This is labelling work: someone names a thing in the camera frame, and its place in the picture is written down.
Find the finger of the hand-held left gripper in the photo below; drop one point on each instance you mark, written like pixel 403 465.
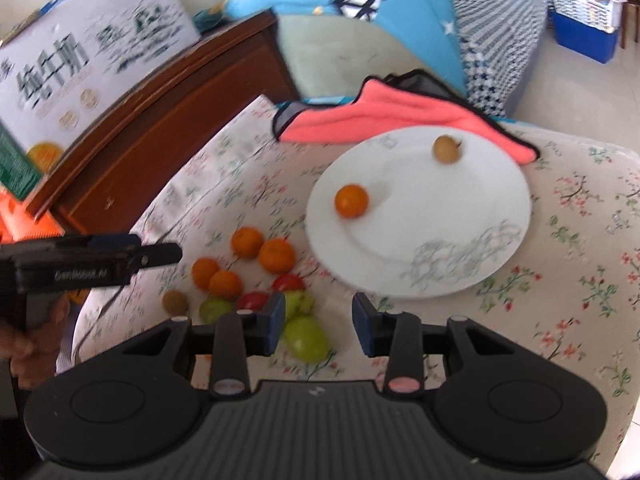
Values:
pixel 160 256

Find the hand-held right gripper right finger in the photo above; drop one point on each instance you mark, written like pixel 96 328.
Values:
pixel 362 327

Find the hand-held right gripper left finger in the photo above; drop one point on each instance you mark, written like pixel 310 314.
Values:
pixel 276 325

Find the green jujube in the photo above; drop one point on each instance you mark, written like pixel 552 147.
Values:
pixel 300 304
pixel 215 310
pixel 306 342

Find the red tomato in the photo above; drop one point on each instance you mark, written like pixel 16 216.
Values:
pixel 288 282
pixel 252 301

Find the orange mandarin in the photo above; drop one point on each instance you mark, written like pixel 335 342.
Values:
pixel 225 284
pixel 205 272
pixel 351 201
pixel 276 256
pixel 247 242

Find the brown longan fruit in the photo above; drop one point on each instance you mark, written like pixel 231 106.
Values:
pixel 446 149
pixel 175 304

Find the white plate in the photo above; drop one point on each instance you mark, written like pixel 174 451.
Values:
pixel 430 240

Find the person's left hand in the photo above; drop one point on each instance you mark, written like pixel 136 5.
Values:
pixel 42 347

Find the orange plastic item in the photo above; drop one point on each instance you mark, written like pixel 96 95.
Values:
pixel 25 217

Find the brown wooden headboard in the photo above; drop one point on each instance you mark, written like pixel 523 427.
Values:
pixel 150 130

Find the white printed cardboard box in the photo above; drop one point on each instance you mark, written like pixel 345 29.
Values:
pixel 95 55

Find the pink cloth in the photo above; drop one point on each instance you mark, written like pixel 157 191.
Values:
pixel 380 115

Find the floral tablecloth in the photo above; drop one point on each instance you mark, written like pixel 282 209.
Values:
pixel 575 260

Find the pale green cushion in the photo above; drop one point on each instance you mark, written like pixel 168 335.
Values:
pixel 325 60

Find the checkered blanket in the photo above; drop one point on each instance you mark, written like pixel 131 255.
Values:
pixel 495 25

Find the blue plastic crate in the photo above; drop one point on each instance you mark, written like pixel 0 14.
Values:
pixel 582 35

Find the white plastic basket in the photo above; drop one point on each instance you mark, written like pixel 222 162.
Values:
pixel 585 5

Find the wooden chair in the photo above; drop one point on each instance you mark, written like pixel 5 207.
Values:
pixel 625 25

